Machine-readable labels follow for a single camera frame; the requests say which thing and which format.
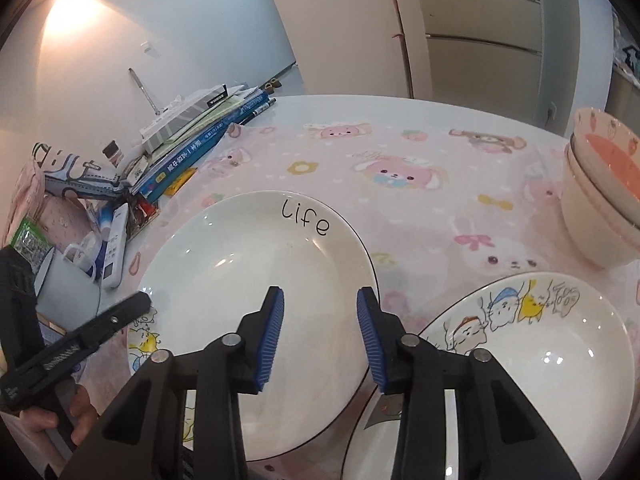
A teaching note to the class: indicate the thin wooden stick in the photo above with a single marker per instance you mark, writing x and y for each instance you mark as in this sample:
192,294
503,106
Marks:
400,25

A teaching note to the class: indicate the white remote control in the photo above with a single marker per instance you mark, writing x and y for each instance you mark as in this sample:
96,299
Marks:
115,250

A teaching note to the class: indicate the white wall hook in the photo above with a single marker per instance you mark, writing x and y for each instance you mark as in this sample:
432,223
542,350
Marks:
146,49

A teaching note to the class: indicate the white cartoon print plate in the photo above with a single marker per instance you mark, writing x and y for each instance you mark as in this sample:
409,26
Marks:
142,342
540,375
240,260

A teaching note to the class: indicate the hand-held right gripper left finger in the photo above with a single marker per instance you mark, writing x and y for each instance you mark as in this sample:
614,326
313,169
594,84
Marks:
272,340

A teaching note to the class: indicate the small bottle dark cap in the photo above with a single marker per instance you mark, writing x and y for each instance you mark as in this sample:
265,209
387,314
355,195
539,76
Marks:
112,155

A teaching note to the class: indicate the beige refrigerator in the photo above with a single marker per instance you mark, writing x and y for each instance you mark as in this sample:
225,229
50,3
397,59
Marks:
475,15

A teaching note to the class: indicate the green printed packet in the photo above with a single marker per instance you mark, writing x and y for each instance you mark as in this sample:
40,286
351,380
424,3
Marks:
30,242

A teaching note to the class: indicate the white printed bag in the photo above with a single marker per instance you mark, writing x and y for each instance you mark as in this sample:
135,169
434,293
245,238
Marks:
70,170

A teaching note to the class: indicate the pink fabric pouch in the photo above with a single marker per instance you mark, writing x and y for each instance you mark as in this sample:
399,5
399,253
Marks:
25,195

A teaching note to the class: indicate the pink strawberry print bowl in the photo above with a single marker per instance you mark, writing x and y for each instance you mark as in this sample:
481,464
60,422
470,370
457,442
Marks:
595,235
605,150

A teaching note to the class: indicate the black marker pen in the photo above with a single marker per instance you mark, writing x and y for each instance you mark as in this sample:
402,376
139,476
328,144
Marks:
261,106

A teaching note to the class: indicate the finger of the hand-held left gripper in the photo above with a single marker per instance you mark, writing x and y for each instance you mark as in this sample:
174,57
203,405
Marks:
110,322

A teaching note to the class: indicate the person's left hand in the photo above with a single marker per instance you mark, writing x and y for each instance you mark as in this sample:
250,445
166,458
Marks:
86,407

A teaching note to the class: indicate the white bowl with dark rim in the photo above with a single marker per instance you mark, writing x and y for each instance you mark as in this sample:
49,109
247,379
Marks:
585,180

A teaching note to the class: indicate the thin grey rod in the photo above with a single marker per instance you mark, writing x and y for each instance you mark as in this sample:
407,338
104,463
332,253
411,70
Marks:
142,87

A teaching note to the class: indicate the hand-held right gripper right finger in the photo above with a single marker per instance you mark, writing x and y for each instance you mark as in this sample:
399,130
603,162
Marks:
372,340

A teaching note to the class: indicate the stack of books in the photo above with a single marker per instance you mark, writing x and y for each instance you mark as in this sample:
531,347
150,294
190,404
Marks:
200,145

